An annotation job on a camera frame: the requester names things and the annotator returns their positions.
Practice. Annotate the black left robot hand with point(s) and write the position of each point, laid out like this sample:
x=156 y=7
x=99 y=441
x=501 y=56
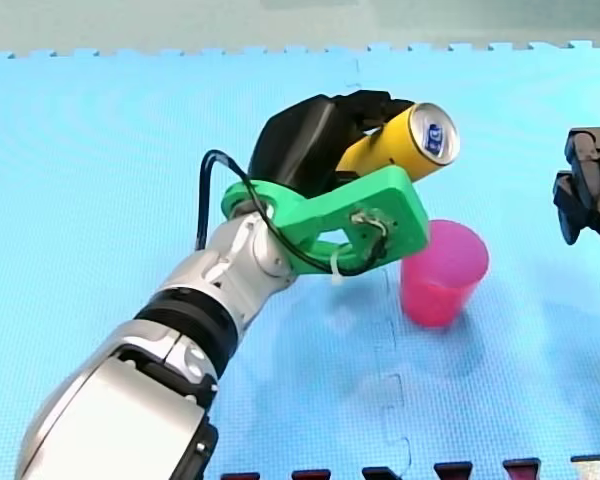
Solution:
x=300 y=145

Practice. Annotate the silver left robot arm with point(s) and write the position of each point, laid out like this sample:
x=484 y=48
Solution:
x=180 y=350

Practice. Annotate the yellow drink can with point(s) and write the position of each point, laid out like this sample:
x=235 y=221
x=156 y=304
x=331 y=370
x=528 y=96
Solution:
x=405 y=147

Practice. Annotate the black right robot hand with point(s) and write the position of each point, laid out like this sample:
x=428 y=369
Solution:
x=590 y=190

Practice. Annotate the pink plastic cup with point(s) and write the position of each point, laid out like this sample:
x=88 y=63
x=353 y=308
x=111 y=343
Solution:
x=440 y=285

